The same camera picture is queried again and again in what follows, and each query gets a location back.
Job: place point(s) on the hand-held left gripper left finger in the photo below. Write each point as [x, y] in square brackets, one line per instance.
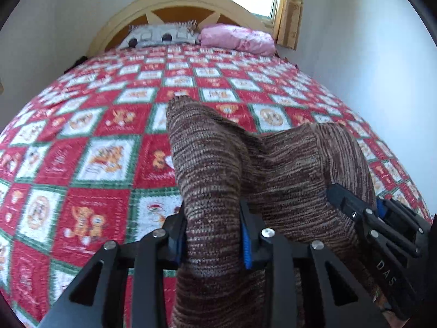
[177, 249]

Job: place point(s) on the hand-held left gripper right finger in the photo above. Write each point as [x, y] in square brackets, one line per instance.
[246, 239]

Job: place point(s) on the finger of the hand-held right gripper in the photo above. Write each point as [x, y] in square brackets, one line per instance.
[355, 208]
[406, 217]

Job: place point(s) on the brown knit sweater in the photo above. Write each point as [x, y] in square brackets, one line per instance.
[211, 177]

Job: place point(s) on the red bear print blanket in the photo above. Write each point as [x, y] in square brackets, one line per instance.
[102, 126]

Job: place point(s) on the pink pillow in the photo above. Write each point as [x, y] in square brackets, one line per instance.
[239, 39]

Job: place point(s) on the yellow patterned curtain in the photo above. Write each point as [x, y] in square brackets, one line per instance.
[290, 10]

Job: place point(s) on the dark object beside bed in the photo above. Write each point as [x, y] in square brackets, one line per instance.
[78, 62]

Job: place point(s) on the grey patterned pillow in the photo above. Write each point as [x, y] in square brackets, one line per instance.
[157, 34]

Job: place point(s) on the cream wooden headboard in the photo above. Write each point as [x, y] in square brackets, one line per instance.
[177, 3]

